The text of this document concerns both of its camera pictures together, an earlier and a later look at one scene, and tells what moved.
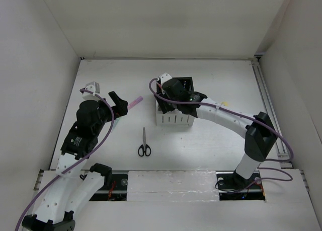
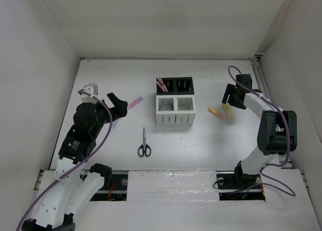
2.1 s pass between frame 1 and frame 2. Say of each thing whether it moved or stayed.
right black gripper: moved
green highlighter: stayed
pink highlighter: stayed
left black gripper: stayed
